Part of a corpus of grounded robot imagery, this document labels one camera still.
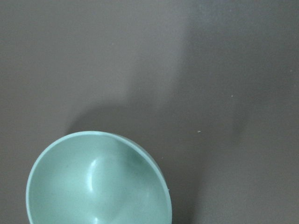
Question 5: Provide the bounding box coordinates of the green bowl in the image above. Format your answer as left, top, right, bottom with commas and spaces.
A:
26, 131, 172, 224

